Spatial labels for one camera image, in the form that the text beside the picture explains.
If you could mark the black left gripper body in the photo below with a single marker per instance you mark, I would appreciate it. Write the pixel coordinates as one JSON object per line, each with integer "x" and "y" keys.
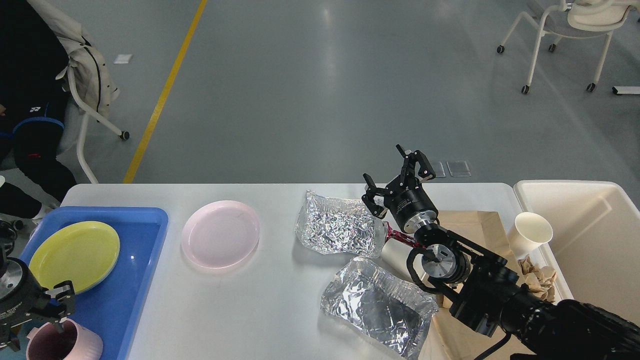
{"x": 22, "y": 297}

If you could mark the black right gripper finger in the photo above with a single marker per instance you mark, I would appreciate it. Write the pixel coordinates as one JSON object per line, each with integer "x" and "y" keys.
{"x": 372, "y": 192}
{"x": 416, "y": 168}

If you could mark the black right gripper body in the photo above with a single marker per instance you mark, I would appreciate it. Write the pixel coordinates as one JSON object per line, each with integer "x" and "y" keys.
{"x": 412, "y": 209}

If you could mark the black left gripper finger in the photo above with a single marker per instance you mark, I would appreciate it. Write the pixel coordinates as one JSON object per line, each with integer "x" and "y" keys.
{"x": 54, "y": 305}

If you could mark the pink ribbed mug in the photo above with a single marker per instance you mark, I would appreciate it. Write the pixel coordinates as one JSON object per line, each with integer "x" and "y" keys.
{"x": 75, "y": 342}

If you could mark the pink plate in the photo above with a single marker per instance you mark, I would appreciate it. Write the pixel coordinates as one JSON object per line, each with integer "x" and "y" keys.
{"x": 220, "y": 235}

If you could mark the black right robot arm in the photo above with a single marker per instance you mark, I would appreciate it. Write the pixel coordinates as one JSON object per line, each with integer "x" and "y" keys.
{"x": 483, "y": 290}

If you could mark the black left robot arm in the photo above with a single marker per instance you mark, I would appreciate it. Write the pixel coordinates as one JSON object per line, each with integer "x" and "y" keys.
{"x": 9, "y": 234}

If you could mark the yellow plate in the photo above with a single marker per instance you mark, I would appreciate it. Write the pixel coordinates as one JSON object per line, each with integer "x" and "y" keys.
{"x": 84, "y": 253}

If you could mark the blue plastic tray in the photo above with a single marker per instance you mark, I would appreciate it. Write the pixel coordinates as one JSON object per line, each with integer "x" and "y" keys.
{"x": 113, "y": 308}

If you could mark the crumpled foil tray upper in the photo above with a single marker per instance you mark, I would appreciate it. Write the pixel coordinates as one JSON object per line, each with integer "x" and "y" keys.
{"x": 331, "y": 226}

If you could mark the crumpled foil tray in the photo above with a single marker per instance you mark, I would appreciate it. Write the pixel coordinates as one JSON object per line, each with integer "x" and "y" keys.
{"x": 396, "y": 314}
{"x": 331, "y": 226}

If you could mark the crumpled foil tray lower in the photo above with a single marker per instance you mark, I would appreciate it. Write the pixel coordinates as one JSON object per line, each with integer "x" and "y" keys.
{"x": 396, "y": 314}

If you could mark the white paper cup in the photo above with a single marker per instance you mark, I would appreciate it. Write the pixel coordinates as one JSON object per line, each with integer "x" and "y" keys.
{"x": 529, "y": 231}

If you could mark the brown paper bag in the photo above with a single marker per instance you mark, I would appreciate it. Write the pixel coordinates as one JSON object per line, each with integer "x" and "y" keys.
{"x": 448, "y": 338}

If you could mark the crumpled brown paper ball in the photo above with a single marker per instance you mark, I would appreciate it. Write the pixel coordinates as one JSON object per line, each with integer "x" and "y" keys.
{"x": 540, "y": 281}

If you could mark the white chair with jacket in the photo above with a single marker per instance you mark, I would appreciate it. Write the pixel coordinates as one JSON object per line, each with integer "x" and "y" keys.
{"x": 77, "y": 118}

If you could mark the white plastic bin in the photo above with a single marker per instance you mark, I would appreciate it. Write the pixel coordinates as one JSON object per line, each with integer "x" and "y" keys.
{"x": 595, "y": 245}

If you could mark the person in black clothes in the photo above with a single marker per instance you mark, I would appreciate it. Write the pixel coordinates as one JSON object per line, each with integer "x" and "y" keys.
{"x": 33, "y": 101}

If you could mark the white chair on casters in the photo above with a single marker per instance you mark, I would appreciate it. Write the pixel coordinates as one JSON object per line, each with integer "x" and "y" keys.
{"x": 572, "y": 19}

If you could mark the beige jacket on chair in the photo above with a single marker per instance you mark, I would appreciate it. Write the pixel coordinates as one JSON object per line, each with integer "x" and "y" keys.
{"x": 92, "y": 79}

